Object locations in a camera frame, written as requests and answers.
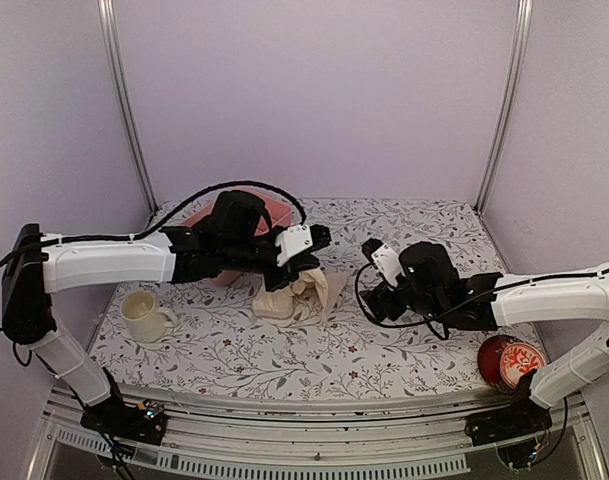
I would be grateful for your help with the peach underwear pile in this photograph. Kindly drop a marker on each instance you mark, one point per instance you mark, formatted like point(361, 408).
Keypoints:
point(281, 304)

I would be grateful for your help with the pink compartment organizer box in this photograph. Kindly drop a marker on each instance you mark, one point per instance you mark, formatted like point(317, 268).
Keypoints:
point(280, 214)

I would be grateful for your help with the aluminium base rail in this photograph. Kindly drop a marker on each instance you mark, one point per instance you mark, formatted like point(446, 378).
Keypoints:
point(212, 437)

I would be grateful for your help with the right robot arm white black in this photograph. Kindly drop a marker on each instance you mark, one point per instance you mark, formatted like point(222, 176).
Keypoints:
point(488, 302)

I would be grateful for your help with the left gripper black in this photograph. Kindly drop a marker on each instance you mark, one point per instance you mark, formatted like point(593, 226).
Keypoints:
point(305, 260)

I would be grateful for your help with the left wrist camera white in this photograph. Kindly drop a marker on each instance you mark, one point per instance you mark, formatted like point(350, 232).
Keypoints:
point(300, 239)

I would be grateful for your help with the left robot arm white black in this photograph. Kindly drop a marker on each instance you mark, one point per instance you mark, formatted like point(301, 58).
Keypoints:
point(40, 265)

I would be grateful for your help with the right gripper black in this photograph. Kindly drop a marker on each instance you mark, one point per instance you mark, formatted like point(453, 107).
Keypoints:
point(380, 300)

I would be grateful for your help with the aluminium frame post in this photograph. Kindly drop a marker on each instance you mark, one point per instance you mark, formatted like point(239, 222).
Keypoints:
point(518, 52)
point(109, 30)

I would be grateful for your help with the right aluminium frame post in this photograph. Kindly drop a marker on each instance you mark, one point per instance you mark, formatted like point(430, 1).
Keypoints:
point(518, 52)

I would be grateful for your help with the left aluminium frame post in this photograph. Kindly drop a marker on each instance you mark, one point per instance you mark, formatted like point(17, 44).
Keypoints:
point(109, 30)

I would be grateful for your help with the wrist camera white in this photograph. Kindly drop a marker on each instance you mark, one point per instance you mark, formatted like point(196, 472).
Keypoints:
point(300, 239)
point(384, 259)

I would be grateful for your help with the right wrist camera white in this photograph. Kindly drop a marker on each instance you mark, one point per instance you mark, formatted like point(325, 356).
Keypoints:
point(384, 259)

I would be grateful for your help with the floral patterned table mat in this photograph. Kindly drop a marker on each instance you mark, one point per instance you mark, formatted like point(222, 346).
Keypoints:
point(221, 349)

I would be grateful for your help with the cream ceramic mug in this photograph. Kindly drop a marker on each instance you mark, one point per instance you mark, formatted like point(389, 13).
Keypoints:
point(145, 319)

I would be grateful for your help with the red floral round tin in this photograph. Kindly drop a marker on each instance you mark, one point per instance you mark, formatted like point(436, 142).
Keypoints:
point(502, 360)

